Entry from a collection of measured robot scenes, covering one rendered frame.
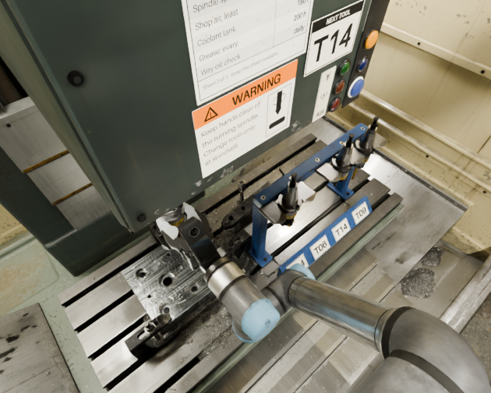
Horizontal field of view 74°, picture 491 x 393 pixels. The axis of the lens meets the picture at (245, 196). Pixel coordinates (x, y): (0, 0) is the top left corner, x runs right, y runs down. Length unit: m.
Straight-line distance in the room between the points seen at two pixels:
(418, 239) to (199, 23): 1.32
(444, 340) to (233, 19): 0.44
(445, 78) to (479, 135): 0.23
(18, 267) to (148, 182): 1.47
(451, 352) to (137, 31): 0.48
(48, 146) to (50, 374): 0.80
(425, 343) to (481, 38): 0.98
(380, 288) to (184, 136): 1.15
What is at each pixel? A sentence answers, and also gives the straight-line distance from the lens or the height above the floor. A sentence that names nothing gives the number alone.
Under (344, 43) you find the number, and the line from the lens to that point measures 0.50.
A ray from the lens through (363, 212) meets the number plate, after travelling 1.28.
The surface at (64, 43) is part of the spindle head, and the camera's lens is 0.27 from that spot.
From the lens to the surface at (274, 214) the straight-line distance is 0.86.
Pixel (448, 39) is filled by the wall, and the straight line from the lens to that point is 1.31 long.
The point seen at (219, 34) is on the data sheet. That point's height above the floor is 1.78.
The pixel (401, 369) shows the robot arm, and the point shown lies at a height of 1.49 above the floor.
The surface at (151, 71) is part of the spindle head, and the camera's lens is 0.31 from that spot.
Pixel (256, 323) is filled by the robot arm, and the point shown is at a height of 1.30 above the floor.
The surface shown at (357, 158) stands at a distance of 1.04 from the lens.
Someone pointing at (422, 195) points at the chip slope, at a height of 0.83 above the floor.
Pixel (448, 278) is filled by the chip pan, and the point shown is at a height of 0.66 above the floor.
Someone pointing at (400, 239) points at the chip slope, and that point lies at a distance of 1.50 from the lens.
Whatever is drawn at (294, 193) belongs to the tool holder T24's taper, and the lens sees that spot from 0.84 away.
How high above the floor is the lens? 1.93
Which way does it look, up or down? 53 degrees down
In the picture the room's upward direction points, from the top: straight up
